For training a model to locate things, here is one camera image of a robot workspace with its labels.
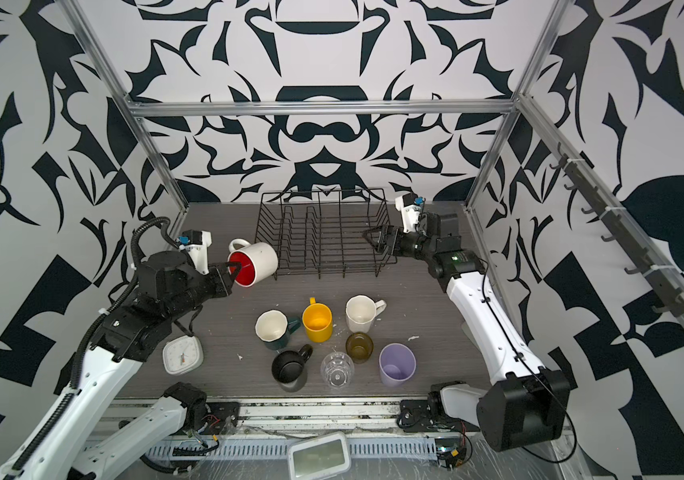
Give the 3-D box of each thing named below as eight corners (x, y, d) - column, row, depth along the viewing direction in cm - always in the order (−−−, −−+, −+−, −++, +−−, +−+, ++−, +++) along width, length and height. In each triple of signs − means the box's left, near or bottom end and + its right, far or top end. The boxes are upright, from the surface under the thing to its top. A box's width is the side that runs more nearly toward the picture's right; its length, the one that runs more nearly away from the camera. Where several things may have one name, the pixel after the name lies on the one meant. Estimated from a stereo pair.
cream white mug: (345, 337, 90) (346, 321, 80) (345, 312, 95) (345, 294, 85) (382, 337, 90) (387, 321, 80) (380, 312, 95) (384, 294, 85)
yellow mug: (304, 342, 87) (301, 331, 80) (306, 308, 93) (304, 295, 87) (332, 342, 87) (331, 331, 80) (333, 308, 93) (332, 295, 87)
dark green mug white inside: (256, 343, 87) (247, 330, 79) (272, 318, 91) (266, 303, 84) (284, 358, 84) (278, 346, 76) (299, 331, 89) (296, 318, 81)
